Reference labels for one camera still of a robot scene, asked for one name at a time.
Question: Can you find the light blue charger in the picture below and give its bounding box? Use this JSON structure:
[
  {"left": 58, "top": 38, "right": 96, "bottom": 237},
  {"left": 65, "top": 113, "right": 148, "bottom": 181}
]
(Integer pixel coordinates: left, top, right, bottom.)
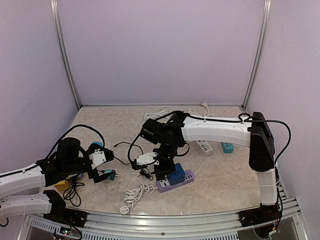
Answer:
[{"left": 91, "top": 141, "right": 103, "bottom": 149}]

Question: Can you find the aluminium frame post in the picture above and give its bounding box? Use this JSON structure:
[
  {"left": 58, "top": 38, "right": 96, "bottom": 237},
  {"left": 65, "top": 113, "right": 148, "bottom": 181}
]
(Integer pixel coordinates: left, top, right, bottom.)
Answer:
[
  {"left": 50, "top": 0, "right": 82, "bottom": 111},
  {"left": 241, "top": 0, "right": 272, "bottom": 111}
]

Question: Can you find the left aluminium frame post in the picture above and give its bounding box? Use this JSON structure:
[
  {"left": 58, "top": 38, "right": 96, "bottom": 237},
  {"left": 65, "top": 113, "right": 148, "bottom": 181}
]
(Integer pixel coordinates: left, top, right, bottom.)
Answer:
[{"left": 50, "top": 0, "right": 82, "bottom": 111}]

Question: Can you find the white power strip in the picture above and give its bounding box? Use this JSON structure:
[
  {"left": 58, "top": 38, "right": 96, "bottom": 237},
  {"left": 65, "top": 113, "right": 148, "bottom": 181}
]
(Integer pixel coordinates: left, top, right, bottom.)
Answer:
[{"left": 143, "top": 107, "right": 214, "bottom": 157}]

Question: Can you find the teal charger with cable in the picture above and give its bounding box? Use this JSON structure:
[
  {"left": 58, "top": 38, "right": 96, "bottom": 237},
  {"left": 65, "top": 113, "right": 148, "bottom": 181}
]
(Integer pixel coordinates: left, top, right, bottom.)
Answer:
[{"left": 98, "top": 169, "right": 118, "bottom": 181}]

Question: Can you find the black charger with cable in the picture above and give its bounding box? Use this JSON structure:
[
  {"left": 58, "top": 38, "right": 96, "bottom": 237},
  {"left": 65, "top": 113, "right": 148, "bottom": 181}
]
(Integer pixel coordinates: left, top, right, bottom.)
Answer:
[{"left": 113, "top": 141, "right": 157, "bottom": 181}]

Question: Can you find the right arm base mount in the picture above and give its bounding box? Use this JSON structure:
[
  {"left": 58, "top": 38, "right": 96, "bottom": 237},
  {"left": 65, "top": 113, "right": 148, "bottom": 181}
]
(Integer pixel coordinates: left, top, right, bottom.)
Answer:
[{"left": 238, "top": 205, "right": 282, "bottom": 228}]

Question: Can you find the yellow cube socket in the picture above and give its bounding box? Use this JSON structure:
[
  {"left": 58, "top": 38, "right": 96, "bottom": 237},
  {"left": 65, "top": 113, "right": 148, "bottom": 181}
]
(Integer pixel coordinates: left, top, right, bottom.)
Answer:
[{"left": 54, "top": 180, "right": 71, "bottom": 192}]

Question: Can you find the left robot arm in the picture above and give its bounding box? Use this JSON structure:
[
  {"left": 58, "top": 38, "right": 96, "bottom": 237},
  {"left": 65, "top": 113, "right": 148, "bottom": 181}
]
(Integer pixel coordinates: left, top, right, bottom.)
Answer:
[{"left": 0, "top": 137, "right": 115, "bottom": 223}]

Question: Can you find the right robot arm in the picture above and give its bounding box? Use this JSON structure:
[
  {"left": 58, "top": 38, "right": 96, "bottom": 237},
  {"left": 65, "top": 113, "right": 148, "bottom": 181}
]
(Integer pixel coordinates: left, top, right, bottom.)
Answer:
[{"left": 136, "top": 110, "right": 278, "bottom": 222}]

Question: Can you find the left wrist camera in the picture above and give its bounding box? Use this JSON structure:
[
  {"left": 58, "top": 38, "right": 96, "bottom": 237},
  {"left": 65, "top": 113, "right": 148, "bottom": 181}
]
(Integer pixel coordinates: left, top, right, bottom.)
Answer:
[{"left": 89, "top": 148, "right": 115, "bottom": 169}]

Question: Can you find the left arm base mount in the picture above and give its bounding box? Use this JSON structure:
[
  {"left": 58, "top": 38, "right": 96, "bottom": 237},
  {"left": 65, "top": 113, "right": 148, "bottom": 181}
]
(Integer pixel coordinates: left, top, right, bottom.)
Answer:
[{"left": 43, "top": 208, "right": 88, "bottom": 228}]

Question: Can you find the black coiled cable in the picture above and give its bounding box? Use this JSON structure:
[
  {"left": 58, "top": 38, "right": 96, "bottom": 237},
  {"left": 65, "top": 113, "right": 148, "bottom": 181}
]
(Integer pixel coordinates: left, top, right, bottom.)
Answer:
[{"left": 62, "top": 177, "right": 86, "bottom": 208}]

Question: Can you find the blue cube socket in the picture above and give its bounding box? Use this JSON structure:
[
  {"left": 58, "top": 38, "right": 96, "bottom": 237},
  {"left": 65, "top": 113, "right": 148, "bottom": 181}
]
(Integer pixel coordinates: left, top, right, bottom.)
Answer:
[{"left": 167, "top": 163, "right": 185, "bottom": 186}]

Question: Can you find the front aluminium rail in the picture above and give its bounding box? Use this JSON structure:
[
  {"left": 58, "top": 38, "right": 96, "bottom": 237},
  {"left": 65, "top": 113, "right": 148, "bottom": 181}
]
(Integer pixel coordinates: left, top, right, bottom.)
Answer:
[{"left": 23, "top": 197, "right": 308, "bottom": 240}]

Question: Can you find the purple power strip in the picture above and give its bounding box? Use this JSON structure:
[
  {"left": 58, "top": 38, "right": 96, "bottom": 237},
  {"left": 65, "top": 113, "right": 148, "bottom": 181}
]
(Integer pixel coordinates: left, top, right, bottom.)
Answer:
[{"left": 117, "top": 168, "right": 196, "bottom": 215}]

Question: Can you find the teal power strip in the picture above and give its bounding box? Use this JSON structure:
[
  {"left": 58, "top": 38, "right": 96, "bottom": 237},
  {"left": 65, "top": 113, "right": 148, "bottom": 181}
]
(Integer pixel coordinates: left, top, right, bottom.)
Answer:
[{"left": 187, "top": 101, "right": 236, "bottom": 154}]

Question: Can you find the right aluminium frame post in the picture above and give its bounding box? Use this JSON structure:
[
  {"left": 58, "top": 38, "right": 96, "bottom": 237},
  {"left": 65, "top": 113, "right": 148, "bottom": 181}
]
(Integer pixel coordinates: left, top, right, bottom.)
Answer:
[{"left": 241, "top": 0, "right": 272, "bottom": 111}]

